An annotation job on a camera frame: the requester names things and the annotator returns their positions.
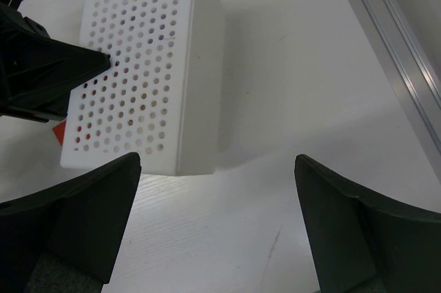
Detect white perforated plastic box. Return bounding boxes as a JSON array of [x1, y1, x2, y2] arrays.
[[60, 0, 225, 176]]

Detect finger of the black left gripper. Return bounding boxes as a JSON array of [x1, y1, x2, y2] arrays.
[[1, 4, 110, 123]]

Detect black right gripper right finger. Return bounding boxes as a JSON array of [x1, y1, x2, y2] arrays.
[[294, 154, 440, 292]]

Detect aluminium rail right side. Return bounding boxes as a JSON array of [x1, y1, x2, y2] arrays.
[[348, 0, 440, 159]]

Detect red block with letter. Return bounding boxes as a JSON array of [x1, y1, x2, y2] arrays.
[[52, 121, 66, 145]]

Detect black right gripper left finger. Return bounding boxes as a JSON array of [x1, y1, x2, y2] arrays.
[[1, 152, 141, 292]]

